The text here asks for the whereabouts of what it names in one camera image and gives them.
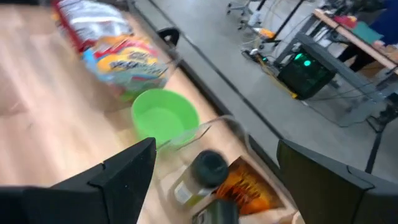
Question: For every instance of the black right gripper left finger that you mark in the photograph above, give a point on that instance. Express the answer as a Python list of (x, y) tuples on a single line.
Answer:
[(124, 186)]

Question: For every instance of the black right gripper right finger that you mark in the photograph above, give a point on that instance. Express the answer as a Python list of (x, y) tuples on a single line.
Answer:
[(317, 186)]

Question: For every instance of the orange taco mix packet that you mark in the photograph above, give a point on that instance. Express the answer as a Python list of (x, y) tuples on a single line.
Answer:
[(245, 189)]

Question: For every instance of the black lid spice jar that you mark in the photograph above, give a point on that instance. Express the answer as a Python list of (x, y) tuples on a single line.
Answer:
[(208, 169)]

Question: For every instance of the small black tin box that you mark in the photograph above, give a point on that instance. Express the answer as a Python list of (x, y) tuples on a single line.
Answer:
[(217, 213)]

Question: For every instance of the red roast beef ramen packet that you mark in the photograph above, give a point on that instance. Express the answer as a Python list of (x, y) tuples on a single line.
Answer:
[(90, 21)]

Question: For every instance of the green plastic bowl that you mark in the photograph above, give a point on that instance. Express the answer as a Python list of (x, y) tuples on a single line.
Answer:
[(164, 118)]

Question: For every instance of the computer tower green light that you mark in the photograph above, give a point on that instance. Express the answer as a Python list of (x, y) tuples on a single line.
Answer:
[(306, 77)]

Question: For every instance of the black power strip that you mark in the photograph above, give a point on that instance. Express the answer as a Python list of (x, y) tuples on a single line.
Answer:
[(255, 54)]

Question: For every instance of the wooden top desk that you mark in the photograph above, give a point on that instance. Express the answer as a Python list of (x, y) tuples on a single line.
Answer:
[(354, 39)]

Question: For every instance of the black arched clamp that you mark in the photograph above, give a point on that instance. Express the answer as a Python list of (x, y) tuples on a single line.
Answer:
[(169, 34)]

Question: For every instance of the person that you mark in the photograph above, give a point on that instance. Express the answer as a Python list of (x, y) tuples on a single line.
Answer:
[(385, 25)]

